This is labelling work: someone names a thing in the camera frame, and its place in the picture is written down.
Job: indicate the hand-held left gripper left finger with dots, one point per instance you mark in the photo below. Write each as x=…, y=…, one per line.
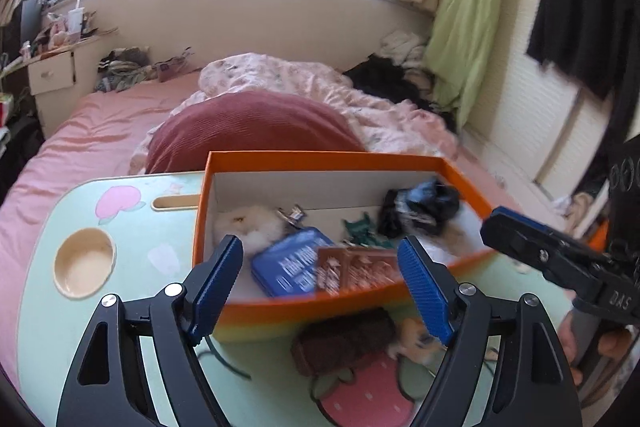
x=215, y=287

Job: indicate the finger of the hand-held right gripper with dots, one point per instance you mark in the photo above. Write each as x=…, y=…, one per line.
x=530, y=247

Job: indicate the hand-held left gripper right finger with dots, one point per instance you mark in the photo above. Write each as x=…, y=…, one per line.
x=425, y=292

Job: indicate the doll head figure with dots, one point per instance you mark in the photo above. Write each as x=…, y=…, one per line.
x=417, y=339

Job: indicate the beige furry ball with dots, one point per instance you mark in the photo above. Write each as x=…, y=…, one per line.
x=447, y=247

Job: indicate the brown drink carton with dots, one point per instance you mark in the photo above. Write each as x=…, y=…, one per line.
x=360, y=269

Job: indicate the blue tin box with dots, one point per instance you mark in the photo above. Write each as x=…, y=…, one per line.
x=285, y=264

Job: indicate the green toy car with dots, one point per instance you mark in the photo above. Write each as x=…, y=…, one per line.
x=367, y=232

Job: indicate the orange cardboard box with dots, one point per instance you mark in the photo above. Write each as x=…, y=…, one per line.
x=300, y=317

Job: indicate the dark zip pouch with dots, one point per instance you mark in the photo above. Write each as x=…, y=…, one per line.
x=345, y=339

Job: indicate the bubble wrap bag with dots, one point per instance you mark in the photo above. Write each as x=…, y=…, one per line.
x=441, y=199

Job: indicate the mint green cartoon desktop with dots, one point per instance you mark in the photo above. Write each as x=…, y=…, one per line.
x=145, y=227

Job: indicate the person's right hand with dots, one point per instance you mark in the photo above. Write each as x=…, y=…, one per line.
x=617, y=349

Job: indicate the white louvred wardrobe door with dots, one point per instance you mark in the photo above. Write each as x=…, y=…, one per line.
x=545, y=132

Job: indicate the dark pink pillow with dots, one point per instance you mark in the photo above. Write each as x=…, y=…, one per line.
x=250, y=127

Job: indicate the pink bed sheet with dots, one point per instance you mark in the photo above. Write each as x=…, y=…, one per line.
x=75, y=132

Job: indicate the hanging black garment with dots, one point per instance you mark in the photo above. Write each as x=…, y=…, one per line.
x=580, y=7

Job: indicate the black clothes pile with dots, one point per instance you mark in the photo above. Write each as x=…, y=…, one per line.
x=385, y=79

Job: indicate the pink floral quilt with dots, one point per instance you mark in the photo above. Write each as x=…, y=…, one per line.
x=310, y=82

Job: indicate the hanging green garment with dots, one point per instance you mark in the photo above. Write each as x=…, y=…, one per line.
x=465, y=22

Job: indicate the patterned clothes heap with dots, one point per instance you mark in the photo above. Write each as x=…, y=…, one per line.
x=122, y=69

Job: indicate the white clothes pile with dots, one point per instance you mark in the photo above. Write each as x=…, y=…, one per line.
x=402, y=44

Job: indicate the white nightstand drawer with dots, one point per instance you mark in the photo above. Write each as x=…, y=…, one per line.
x=50, y=74

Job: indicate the white cup with straw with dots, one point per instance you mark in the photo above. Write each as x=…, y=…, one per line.
x=75, y=18

